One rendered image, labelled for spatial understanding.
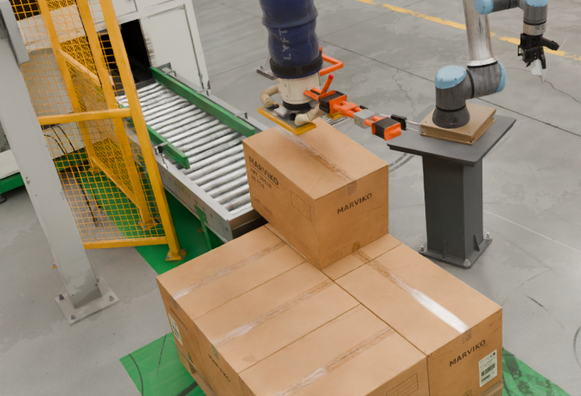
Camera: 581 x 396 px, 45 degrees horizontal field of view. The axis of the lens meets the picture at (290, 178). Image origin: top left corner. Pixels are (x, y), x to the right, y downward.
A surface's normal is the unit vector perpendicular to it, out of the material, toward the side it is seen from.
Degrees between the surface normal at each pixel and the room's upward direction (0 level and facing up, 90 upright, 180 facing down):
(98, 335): 0
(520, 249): 0
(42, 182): 89
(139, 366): 0
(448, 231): 90
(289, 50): 74
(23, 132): 90
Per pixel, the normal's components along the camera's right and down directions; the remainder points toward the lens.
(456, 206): -0.60, 0.48
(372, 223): 0.55, 0.45
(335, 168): -0.08, -0.81
